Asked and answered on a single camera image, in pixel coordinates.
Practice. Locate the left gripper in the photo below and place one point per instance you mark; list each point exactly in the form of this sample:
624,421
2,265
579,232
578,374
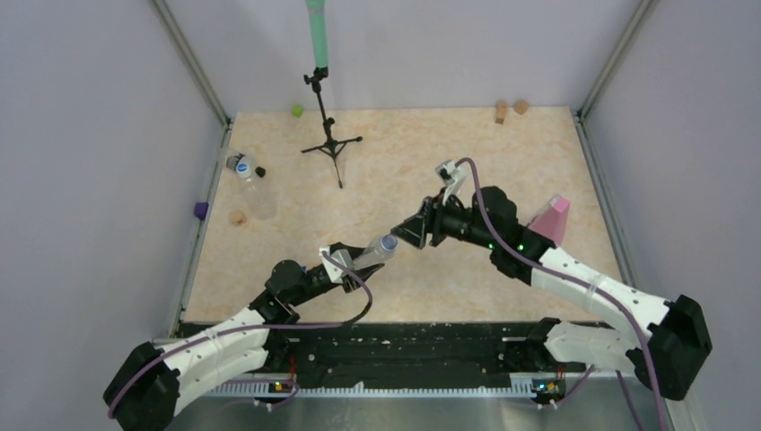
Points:
354,251

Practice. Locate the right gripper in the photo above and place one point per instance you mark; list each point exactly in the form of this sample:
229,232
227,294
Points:
430,218

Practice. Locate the clear plastic bottle white cap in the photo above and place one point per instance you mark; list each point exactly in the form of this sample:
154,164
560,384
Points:
379,250

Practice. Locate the clear plastic bottle blue label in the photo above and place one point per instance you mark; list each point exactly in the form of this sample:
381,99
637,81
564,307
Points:
257,193

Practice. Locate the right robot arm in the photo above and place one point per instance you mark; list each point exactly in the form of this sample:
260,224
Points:
643,331

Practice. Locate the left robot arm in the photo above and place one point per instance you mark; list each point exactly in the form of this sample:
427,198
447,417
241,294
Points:
155,383

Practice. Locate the black tripod stand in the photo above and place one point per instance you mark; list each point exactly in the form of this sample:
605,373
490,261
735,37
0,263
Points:
332,148

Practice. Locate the wooden cube with cross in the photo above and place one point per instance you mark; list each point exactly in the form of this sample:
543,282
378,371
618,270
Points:
237,218

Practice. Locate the tall wooden block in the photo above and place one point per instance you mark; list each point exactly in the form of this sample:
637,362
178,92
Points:
501,110

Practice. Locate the small wooden cube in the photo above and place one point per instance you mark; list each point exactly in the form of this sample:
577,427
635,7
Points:
521,107

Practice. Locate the purple block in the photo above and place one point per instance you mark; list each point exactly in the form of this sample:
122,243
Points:
200,210

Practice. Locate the green foam microphone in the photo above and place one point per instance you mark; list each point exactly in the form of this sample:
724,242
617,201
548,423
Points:
318,28

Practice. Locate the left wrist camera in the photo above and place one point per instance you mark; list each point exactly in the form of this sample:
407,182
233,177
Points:
334,264

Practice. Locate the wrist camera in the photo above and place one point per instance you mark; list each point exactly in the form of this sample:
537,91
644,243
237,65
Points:
334,264
452,177

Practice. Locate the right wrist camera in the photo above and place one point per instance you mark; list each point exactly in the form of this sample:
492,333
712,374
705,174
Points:
452,177

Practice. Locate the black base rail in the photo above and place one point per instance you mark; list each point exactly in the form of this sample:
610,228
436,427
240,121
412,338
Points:
415,355

